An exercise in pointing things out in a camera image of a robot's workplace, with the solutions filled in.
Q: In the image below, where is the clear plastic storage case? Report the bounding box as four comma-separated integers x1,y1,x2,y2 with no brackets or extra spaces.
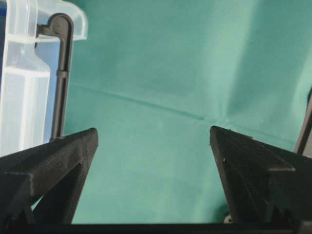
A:
0,0,88,156

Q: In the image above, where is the black case handle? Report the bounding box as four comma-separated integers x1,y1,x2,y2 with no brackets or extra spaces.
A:
37,13,74,140

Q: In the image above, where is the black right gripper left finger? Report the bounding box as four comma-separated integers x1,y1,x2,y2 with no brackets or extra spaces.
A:
0,128,98,226

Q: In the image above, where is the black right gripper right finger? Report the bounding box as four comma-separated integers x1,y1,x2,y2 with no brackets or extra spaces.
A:
210,126,312,223

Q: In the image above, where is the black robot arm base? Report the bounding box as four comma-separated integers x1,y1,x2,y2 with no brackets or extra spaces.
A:
294,90,312,157

